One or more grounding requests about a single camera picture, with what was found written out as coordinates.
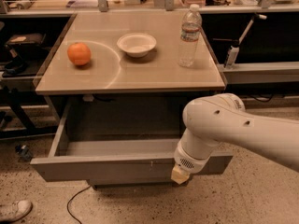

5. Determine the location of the grey drawer cabinet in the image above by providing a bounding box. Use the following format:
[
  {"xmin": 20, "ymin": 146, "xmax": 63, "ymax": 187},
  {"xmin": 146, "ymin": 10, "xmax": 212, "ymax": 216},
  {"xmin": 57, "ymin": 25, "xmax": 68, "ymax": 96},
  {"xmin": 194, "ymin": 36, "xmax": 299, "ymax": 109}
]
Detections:
[{"xmin": 35, "ymin": 10, "xmax": 226, "ymax": 191}]

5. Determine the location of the white sneaker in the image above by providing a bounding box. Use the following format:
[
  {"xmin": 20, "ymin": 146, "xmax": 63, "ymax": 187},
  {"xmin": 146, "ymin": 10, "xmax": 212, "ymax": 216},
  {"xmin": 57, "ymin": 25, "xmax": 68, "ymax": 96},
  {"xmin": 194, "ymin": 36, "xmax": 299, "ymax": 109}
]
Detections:
[{"xmin": 0, "ymin": 200, "xmax": 33, "ymax": 222}]

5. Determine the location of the black chair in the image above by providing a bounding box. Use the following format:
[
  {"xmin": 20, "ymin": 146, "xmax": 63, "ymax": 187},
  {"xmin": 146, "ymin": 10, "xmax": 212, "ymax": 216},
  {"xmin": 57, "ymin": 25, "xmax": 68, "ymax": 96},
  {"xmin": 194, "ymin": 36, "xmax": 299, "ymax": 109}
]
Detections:
[{"xmin": 0, "ymin": 42, "xmax": 56, "ymax": 139}]

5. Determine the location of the black floor cable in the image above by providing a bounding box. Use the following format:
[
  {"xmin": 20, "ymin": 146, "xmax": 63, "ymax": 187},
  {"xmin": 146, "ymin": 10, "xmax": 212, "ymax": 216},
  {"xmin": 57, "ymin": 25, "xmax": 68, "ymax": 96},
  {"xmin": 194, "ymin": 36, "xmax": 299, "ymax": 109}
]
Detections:
[{"xmin": 66, "ymin": 184, "xmax": 93, "ymax": 224}]

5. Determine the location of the clear plastic water bottle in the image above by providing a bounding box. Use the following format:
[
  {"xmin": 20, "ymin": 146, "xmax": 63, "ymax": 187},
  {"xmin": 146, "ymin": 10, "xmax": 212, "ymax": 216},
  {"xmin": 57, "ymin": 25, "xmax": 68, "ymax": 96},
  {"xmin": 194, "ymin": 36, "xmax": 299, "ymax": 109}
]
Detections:
[{"xmin": 178, "ymin": 4, "xmax": 202, "ymax": 67}]

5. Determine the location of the grey top drawer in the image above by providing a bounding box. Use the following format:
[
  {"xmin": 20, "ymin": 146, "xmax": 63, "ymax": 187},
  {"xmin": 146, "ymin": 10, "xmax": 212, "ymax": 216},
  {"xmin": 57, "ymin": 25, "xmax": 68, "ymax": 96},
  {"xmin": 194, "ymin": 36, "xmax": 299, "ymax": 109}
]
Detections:
[{"xmin": 30, "ymin": 97, "xmax": 234, "ymax": 183}]

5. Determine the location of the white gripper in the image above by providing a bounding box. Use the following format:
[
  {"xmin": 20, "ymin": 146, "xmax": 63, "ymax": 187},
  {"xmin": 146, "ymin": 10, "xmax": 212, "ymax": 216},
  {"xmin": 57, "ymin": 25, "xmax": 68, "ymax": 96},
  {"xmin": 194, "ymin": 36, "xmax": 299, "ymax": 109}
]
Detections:
[{"xmin": 171, "ymin": 143, "xmax": 207, "ymax": 185}]

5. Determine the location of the orange fruit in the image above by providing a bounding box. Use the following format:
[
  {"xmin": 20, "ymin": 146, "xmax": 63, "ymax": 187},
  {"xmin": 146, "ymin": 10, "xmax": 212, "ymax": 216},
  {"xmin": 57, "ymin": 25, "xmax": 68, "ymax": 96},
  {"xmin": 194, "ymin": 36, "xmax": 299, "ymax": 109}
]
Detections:
[{"xmin": 67, "ymin": 42, "xmax": 92, "ymax": 66}]

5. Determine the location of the white bowl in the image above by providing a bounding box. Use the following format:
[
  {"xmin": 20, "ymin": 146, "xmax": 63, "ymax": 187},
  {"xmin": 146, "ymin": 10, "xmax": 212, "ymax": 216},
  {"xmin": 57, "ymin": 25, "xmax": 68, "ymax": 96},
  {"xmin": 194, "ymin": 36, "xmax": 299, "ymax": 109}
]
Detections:
[{"xmin": 117, "ymin": 33, "xmax": 157, "ymax": 58}]

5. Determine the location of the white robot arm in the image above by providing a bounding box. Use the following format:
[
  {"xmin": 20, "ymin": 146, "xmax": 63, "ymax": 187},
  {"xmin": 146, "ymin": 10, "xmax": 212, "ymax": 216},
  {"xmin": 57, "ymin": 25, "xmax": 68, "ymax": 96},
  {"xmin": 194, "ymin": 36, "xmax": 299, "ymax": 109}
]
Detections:
[{"xmin": 171, "ymin": 93, "xmax": 299, "ymax": 184}]

